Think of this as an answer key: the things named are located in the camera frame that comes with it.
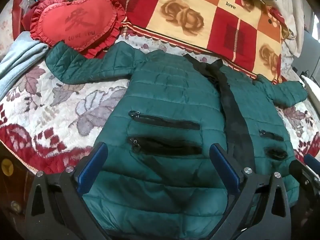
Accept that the red heart-shaped pillow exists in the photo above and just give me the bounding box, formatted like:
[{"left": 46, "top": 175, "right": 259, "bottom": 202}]
[{"left": 30, "top": 0, "right": 127, "bottom": 59}]

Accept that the green puffer jacket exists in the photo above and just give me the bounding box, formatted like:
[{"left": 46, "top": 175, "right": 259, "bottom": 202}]
[{"left": 45, "top": 41, "right": 308, "bottom": 240}]

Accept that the light blue cloth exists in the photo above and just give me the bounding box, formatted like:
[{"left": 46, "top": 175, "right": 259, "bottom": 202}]
[{"left": 0, "top": 31, "right": 49, "bottom": 100}]

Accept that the floral bed blanket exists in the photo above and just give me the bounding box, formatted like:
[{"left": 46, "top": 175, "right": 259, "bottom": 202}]
[{"left": 0, "top": 0, "right": 320, "bottom": 180}]

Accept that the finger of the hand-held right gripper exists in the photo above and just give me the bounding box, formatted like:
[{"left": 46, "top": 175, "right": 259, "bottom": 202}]
[
  {"left": 289, "top": 159, "right": 319, "bottom": 182},
  {"left": 304, "top": 153, "right": 320, "bottom": 167}
]

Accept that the red orange checkered quilt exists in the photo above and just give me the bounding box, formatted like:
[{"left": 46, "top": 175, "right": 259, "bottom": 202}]
[{"left": 110, "top": 0, "right": 290, "bottom": 85}]

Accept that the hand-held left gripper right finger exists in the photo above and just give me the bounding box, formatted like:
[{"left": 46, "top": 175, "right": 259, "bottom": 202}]
[{"left": 209, "top": 143, "right": 292, "bottom": 240}]

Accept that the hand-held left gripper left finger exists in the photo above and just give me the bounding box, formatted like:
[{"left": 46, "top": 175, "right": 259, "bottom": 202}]
[{"left": 25, "top": 141, "right": 109, "bottom": 240}]

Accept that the white crumpled cloth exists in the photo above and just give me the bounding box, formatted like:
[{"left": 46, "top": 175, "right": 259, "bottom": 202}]
[{"left": 275, "top": 0, "right": 307, "bottom": 58}]

